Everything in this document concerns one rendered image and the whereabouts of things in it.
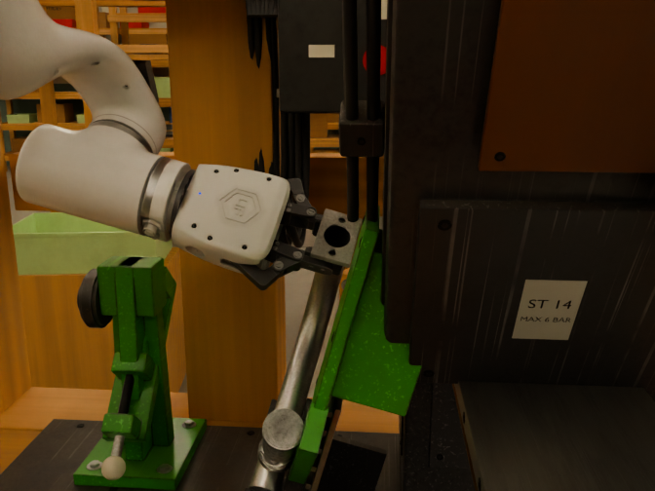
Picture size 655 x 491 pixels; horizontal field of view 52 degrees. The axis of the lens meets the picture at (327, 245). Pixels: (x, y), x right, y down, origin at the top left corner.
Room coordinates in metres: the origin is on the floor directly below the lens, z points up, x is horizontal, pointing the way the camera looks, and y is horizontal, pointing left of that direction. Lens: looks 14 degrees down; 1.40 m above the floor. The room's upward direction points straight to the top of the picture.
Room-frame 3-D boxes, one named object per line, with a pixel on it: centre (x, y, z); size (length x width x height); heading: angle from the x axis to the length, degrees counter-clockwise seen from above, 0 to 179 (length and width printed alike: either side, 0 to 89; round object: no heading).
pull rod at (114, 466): (0.72, 0.25, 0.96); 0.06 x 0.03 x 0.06; 175
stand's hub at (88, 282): (0.81, 0.29, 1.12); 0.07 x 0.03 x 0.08; 175
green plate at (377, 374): (0.59, -0.05, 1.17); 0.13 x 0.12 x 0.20; 85
